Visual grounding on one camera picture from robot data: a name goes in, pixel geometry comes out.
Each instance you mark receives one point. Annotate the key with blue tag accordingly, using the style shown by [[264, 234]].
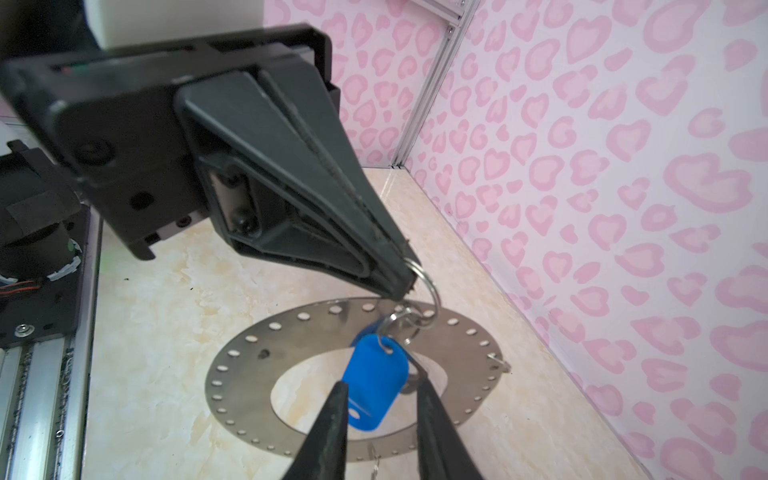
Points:
[[381, 367]]

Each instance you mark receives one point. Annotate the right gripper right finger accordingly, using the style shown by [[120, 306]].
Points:
[[441, 453]]

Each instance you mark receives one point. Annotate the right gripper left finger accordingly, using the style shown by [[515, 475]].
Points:
[[323, 454]]

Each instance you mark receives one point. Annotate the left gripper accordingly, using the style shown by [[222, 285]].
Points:
[[108, 119]]

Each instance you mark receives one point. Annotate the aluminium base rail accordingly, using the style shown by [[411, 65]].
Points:
[[45, 380]]

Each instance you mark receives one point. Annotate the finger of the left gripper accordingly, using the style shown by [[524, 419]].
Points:
[[351, 234]]

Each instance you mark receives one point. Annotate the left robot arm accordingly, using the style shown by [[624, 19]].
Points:
[[37, 196]]

